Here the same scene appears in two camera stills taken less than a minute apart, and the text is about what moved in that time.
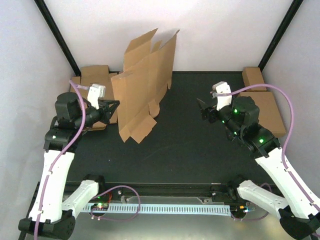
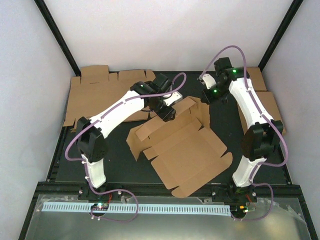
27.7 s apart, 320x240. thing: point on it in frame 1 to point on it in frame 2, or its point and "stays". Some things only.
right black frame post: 295,6 stays
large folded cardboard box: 269,115 stays
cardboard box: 140,88 to 187,153
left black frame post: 58,35 stays
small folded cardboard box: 252,75 stays
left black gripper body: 105,109 to 164,115
